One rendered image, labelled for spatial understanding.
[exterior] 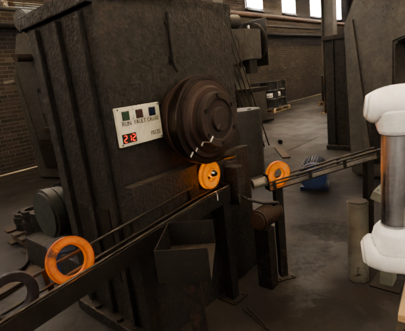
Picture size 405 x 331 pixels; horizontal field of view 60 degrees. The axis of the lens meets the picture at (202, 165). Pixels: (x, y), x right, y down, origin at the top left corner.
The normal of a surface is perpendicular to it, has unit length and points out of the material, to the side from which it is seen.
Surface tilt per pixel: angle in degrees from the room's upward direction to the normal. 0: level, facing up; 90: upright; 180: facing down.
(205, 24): 90
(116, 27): 90
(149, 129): 90
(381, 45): 90
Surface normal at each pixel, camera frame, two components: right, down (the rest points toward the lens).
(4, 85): 0.75, 0.07
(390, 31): -0.81, 0.23
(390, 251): -0.44, 0.22
